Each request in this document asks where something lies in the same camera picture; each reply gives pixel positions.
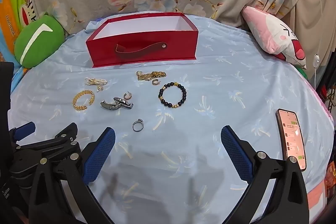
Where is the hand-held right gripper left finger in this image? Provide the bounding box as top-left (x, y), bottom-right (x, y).
top-left (28, 127), bottom-right (116, 224)

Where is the silver ring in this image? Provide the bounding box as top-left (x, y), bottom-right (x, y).
top-left (132, 118), bottom-right (144, 132)

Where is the blue palm print bedsheet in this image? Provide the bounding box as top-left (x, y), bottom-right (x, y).
top-left (8, 15), bottom-right (331, 224)

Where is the pearl bracelet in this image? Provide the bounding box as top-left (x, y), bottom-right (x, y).
top-left (84, 77), bottom-right (108, 86)

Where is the pink cartoon pillow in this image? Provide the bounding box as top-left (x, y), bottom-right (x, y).
top-left (241, 6), bottom-right (307, 70)

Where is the gold link bracelet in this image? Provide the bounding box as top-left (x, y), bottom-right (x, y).
top-left (138, 71), bottom-right (166, 81)

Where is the colourful printed cloth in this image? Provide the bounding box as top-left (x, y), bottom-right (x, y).
top-left (0, 0), bottom-right (34, 63)

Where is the smartphone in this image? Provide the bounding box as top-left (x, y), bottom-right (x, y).
top-left (276, 109), bottom-right (307, 171)

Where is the beige cloth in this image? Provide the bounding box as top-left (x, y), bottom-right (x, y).
top-left (294, 0), bottom-right (336, 83)

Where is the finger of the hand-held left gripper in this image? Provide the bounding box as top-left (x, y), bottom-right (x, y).
top-left (9, 122), bottom-right (36, 143)
top-left (14, 123), bottom-right (82, 169)

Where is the green pillow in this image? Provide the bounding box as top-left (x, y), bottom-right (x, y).
top-left (14, 13), bottom-right (66, 68)

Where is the white cable with switch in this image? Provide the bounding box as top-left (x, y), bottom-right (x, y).
top-left (312, 0), bottom-right (323, 88)

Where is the black bead bracelet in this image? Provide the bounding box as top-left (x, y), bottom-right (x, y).
top-left (158, 81), bottom-right (187, 108)

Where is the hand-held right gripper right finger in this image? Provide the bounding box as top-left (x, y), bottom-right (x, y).
top-left (220, 126), bottom-right (310, 224)

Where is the dark clutter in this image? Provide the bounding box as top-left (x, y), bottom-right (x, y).
top-left (316, 56), bottom-right (336, 111)

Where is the red box with strap handle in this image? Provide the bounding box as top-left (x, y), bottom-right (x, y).
top-left (86, 12), bottom-right (199, 68)

